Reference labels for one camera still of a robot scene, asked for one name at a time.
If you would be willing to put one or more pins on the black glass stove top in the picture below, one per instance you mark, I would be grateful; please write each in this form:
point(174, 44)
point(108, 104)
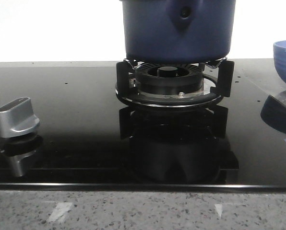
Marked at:
point(88, 140)

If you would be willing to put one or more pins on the silver stove control knob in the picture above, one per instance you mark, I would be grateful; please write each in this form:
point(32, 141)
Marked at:
point(17, 118)

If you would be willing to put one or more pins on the black pot support grate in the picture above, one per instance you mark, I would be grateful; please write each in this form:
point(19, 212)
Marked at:
point(216, 85)

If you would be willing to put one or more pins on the silver wire pot reducer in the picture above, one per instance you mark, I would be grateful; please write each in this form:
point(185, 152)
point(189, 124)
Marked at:
point(213, 64)

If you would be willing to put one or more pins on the black gas burner head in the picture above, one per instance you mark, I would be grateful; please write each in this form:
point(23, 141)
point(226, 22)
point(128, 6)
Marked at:
point(169, 79)

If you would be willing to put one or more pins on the blue cooking pot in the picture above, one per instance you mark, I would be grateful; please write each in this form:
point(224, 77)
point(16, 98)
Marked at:
point(177, 31)

